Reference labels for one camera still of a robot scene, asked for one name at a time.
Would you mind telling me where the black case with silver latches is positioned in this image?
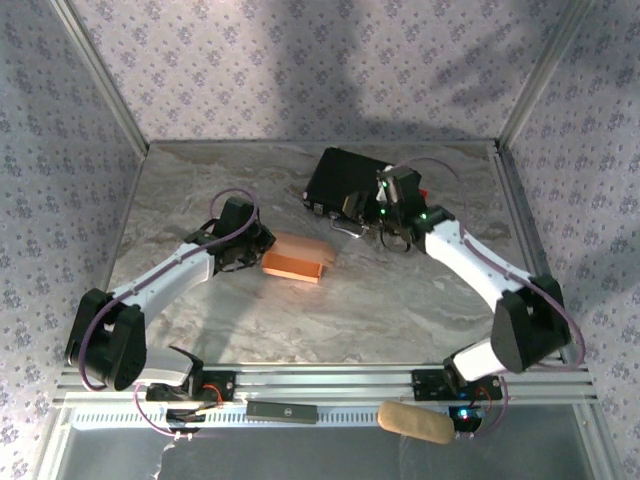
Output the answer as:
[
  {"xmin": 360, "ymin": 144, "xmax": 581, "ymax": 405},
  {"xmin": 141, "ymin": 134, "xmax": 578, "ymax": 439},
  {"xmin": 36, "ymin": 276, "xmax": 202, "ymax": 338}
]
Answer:
[{"xmin": 302, "ymin": 146, "xmax": 424, "ymax": 239}]

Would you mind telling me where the brown paper box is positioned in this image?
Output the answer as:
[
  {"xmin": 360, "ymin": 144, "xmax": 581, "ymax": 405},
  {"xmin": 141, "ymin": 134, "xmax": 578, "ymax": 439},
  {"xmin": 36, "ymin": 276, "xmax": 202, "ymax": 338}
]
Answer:
[{"xmin": 261, "ymin": 232, "xmax": 337, "ymax": 285}]

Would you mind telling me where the small black rectangular device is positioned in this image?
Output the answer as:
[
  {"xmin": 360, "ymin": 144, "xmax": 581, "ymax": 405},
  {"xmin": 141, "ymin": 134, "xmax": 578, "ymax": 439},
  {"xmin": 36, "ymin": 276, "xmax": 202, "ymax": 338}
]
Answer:
[{"xmin": 245, "ymin": 399, "xmax": 319, "ymax": 426}]

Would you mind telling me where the black plug connector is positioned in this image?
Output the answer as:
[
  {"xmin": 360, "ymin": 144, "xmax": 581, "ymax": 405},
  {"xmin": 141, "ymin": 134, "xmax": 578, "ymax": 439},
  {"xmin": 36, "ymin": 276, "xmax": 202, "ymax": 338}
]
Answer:
[{"xmin": 166, "ymin": 407, "xmax": 207, "ymax": 432}]

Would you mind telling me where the tan foam pad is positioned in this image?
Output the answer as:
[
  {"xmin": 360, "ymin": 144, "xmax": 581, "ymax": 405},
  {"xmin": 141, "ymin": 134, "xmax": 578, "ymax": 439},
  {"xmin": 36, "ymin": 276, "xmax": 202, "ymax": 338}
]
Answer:
[{"xmin": 377, "ymin": 399, "xmax": 456, "ymax": 445}]

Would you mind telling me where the black board with green light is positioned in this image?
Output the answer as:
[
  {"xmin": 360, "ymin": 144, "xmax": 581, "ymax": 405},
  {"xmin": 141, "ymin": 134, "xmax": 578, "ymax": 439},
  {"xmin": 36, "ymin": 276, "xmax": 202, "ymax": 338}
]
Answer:
[{"xmin": 448, "ymin": 405, "xmax": 484, "ymax": 434}]

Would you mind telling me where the grey metal shelf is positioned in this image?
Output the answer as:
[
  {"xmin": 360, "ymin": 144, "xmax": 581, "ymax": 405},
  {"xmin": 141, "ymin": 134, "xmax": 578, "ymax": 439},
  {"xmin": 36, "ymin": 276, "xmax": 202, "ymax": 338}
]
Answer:
[{"xmin": 37, "ymin": 402, "xmax": 626, "ymax": 480}]

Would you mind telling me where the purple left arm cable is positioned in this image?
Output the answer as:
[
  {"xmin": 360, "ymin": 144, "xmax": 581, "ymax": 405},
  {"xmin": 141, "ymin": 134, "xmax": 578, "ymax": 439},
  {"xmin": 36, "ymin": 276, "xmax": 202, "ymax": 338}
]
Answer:
[{"xmin": 78, "ymin": 187, "xmax": 261, "ymax": 393}]

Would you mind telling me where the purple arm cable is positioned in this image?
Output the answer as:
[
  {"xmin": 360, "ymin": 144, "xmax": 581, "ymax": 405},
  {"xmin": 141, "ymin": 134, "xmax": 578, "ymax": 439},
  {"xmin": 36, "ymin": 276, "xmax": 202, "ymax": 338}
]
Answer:
[
  {"xmin": 392, "ymin": 157, "xmax": 587, "ymax": 372},
  {"xmin": 78, "ymin": 187, "xmax": 261, "ymax": 393}
]

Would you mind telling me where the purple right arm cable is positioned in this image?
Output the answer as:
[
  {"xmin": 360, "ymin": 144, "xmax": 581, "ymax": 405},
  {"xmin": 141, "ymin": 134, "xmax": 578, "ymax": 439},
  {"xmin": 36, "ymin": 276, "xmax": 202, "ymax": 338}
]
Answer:
[{"xmin": 392, "ymin": 157, "xmax": 587, "ymax": 372}]

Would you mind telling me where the grey metal side rail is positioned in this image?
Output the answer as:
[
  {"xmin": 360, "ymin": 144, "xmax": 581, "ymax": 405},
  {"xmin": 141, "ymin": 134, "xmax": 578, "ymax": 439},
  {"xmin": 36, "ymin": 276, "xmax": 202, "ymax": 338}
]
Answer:
[{"xmin": 492, "ymin": 142, "xmax": 569, "ymax": 364}]

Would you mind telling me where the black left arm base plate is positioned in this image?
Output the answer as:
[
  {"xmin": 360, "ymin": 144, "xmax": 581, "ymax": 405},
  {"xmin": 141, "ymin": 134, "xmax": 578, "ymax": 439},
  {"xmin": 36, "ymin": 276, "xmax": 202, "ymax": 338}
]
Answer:
[{"xmin": 187, "ymin": 368, "xmax": 238, "ymax": 404}]

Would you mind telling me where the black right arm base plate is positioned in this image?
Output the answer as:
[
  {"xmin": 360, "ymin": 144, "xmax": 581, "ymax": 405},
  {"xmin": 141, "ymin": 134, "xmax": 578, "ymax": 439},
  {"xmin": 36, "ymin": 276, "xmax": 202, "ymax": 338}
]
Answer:
[{"xmin": 410, "ymin": 368, "xmax": 504, "ymax": 402}]

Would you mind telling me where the silver aluminium mounting rail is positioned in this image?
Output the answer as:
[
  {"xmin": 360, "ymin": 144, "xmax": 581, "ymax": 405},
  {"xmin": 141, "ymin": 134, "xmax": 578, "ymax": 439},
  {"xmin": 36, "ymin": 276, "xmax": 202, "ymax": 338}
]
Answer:
[{"xmin": 53, "ymin": 366, "xmax": 599, "ymax": 407}]

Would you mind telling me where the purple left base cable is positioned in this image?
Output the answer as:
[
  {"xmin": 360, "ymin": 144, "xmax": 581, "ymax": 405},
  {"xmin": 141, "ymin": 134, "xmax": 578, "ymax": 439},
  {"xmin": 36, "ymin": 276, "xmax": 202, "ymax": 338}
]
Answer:
[{"xmin": 132, "ymin": 383, "xmax": 197, "ymax": 442}]

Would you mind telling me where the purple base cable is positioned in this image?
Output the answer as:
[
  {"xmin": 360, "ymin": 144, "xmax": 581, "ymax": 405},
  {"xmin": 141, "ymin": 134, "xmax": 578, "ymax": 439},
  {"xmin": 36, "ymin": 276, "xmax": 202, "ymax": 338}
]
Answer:
[
  {"xmin": 132, "ymin": 383, "xmax": 197, "ymax": 442},
  {"xmin": 468, "ymin": 377, "xmax": 510, "ymax": 441}
]

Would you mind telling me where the white slotted cable duct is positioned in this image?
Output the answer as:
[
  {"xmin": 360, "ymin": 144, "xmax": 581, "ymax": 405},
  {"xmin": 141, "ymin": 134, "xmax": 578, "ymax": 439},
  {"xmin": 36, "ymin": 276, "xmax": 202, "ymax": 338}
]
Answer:
[{"xmin": 72, "ymin": 399, "xmax": 482, "ymax": 432}]

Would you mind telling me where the grey metal frame post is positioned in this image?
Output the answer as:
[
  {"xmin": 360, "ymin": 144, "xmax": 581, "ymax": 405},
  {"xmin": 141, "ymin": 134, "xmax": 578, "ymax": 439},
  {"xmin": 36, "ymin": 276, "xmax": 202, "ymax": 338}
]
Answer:
[
  {"xmin": 497, "ymin": 0, "xmax": 596, "ymax": 151},
  {"xmin": 49, "ymin": 0, "xmax": 150, "ymax": 154}
]

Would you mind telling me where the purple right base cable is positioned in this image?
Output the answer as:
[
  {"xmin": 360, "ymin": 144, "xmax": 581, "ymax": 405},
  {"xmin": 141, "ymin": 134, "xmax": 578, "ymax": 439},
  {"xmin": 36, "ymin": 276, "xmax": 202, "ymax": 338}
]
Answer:
[{"xmin": 468, "ymin": 377, "xmax": 510, "ymax": 441}]

